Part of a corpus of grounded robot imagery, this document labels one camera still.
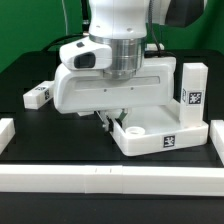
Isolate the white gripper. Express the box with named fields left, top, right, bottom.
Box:
left=53, top=57, right=176, bottom=132

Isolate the white desk top tray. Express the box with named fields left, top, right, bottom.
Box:
left=111, top=100, right=209, bottom=156

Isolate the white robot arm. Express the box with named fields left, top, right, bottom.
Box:
left=54, top=0, right=206, bottom=133

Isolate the white front obstacle bar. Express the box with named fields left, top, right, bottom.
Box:
left=0, top=165, right=224, bottom=196

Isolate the white right obstacle block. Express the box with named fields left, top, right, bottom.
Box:
left=210, top=120, right=224, bottom=165

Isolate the white obstacle block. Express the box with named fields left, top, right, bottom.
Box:
left=0, top=118, right=15, bottom=154
left=210, top=120, right=224, bottom=165

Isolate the white left obstacle block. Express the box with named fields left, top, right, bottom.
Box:
left=0, top=118, right=15, bottom=154

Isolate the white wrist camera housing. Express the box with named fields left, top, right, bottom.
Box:
left=59, top=37, right=112, bottom=70

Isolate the black cable with connector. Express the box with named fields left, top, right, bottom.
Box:
left=41, top=0, right=92, bottom=53

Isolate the thin white cable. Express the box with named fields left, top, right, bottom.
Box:
left=61, top=0, right=70, bottom=36

